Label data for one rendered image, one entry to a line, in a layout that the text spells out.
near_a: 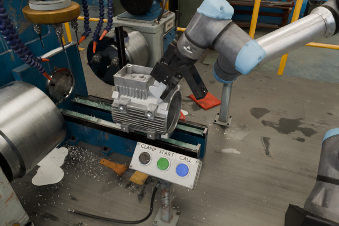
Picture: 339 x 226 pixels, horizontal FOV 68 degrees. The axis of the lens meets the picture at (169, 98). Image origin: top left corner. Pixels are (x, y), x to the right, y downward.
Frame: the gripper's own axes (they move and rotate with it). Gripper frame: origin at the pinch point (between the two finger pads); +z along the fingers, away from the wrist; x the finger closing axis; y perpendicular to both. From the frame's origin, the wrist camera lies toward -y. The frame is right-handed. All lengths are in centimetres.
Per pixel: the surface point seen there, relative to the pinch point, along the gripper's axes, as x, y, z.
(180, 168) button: 21.7, -13.6, -5.7
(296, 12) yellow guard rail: -231, -53, -5
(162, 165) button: 22.1, -9.8, -3.2
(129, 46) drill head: -31.0, 26.7, 11.9
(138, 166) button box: 23.3, -5.6, 1.5
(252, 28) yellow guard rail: -228, -28, 32
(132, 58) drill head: -28.5, 22.2, 14.7
